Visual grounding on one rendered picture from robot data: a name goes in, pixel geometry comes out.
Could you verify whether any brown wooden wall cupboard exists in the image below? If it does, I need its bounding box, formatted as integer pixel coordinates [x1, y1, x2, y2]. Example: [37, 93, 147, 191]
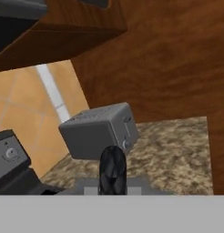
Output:
[0, 0, 128, 73]

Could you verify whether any tall brown wooden cabinet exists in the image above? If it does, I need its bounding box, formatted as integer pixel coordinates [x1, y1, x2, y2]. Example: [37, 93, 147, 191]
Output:
[70, 0, 224, 196]

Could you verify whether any grey and black stove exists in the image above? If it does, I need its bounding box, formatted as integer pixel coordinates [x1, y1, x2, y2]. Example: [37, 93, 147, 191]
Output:
[0, 129, 66, 196]

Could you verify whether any grey stove knob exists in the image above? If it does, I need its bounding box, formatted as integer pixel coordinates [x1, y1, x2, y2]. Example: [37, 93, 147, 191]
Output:
[3, 147, 20, 163]

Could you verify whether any grey toaster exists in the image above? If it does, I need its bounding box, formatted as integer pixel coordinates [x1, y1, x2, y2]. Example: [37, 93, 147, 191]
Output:
[58, 102, 140, 161]

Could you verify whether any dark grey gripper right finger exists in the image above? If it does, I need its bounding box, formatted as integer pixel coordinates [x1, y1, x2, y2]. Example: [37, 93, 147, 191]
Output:
[112, 145, 176, 196]

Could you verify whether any grey and black range hood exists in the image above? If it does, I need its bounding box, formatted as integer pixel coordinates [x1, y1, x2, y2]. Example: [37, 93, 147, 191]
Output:
[0, 0, 50, 56]

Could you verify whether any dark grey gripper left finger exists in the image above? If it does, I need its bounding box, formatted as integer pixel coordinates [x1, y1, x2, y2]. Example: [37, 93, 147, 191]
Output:
[57, 145, 114, 196]

